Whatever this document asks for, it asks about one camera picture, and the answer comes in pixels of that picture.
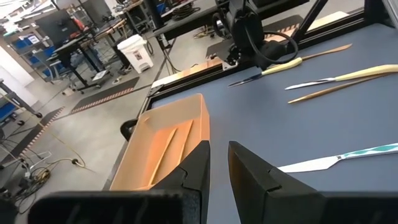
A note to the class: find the white trash bin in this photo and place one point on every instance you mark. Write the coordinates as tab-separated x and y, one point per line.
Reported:
136	53

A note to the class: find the black aluminium table frame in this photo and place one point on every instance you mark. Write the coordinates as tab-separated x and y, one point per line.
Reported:
199	77

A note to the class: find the black frame clamp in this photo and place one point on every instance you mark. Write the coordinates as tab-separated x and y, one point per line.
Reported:
126	130

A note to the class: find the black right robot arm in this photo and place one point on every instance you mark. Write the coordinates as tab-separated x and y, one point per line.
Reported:
245	28

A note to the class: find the silver metal bracket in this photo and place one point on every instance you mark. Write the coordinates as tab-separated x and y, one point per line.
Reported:
230	63

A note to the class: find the orange plastic bin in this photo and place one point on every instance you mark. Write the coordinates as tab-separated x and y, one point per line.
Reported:
140	149

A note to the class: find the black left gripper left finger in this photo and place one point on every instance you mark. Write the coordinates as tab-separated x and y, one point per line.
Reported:
199	174

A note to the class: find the black monitor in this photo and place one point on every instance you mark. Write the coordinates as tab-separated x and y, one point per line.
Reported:
57	26

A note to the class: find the black striped floor mat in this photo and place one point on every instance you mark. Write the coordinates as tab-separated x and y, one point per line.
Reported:
105	95

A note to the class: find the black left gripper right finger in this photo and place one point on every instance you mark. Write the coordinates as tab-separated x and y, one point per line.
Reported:
258	193

